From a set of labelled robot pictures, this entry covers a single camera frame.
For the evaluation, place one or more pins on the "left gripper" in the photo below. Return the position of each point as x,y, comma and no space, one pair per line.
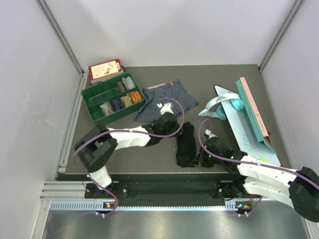
176,126

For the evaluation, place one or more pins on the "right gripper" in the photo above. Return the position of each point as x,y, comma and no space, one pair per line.
200,161

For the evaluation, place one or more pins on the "black underwear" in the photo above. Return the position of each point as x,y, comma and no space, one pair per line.
186,146

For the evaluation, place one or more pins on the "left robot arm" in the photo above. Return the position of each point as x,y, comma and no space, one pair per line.
95,149

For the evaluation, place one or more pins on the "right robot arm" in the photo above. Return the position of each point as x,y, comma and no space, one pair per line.
251,175

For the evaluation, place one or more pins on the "striped blue boxer shorts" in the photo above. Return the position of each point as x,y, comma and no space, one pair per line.
171,92

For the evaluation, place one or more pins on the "orange rolled sock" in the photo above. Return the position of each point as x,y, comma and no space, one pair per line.
136,96

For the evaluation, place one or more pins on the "mustard rolled sock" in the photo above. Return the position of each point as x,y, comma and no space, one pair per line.
126,101

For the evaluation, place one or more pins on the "light blue tablet board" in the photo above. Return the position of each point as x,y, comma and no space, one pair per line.
245,136

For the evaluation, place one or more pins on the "navy rolled sock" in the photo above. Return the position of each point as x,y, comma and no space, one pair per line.
117,104

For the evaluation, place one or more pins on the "grey rolled sock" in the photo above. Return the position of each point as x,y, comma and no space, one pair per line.
128,83

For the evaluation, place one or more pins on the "brown rolled sock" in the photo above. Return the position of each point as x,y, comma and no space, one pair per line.
119,86

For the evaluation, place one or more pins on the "beige rolled sock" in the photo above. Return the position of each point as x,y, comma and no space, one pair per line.
107,108

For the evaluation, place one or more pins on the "green compartment tray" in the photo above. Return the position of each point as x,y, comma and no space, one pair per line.
96,95

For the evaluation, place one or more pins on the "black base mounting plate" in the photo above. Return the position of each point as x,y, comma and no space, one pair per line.
215,185

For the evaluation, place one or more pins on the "teal and pink book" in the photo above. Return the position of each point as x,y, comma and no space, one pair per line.
253,113

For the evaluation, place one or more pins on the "red and cream book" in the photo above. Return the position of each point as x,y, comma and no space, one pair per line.
104,71

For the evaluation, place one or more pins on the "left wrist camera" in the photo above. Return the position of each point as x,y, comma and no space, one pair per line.
165,108

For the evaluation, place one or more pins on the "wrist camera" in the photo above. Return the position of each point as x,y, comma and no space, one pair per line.
208,134
165,108

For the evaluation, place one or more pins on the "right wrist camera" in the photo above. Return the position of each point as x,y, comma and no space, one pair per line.
208,134

